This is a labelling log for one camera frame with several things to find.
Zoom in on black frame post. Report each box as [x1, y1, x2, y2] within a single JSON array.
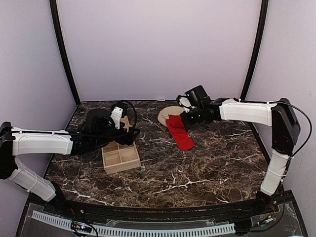
[[49, 0, 81, 107], [240, 0, 269, 100]]

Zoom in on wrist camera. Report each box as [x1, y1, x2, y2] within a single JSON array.
[[176, 85, 211, 110], [110, 101, 128, 129]]

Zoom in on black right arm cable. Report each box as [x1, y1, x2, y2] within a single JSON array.
[[274, 100, 312, 178]]

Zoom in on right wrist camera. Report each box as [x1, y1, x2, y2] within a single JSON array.
[[176, 85, 211, 110]]

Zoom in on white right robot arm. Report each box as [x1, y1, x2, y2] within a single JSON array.
[[176, 95, 301, 214]]

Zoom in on wooden compartment tray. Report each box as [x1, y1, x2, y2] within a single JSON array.
[[101, 141, 141, 174]]

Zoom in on round beige woven mat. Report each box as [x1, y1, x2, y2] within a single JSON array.
[[158, 106, 185, 127]]

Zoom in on black right frame post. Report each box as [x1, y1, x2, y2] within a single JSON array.
[[240, 0, 269, 100]]

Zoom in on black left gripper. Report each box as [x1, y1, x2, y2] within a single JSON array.
[[92, 121, 140, 148]]

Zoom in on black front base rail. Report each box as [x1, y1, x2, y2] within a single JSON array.
[[66, 200, 258, 221]]

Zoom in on black left frame post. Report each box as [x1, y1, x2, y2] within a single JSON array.
[[49, 0, 81, 107]]

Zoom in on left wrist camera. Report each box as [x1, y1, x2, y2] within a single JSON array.
[[110, 101, 128, 129]]

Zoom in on white slotted cable duct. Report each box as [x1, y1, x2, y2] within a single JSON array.
[[32, 210, 236, 237]]

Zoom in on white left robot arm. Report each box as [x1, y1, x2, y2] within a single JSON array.
[[0, 107, 140, 215]]

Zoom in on red sock on mat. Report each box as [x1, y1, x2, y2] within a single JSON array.
[[166, 115, 194, 151]]

